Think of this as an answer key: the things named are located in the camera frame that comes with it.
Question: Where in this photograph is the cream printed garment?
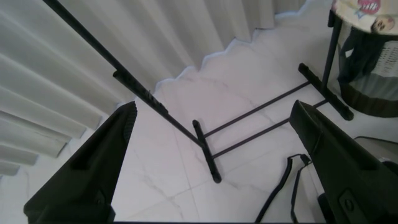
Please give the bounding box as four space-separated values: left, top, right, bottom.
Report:
330 0 398 35

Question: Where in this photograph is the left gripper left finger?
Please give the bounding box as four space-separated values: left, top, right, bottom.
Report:
23 101 138 223

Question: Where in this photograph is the white curtain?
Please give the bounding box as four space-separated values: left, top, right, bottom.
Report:
0 0 307 177

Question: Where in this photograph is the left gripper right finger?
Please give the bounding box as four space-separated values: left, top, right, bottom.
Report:
289 99 398 223

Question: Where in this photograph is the white laundry basket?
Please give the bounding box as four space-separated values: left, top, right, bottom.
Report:
337 26 398 118

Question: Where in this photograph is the black cable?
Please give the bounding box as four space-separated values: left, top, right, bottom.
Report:
254 153 312 223

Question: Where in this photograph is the black clothes rack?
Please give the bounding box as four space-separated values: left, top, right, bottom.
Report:
42 0 355 184

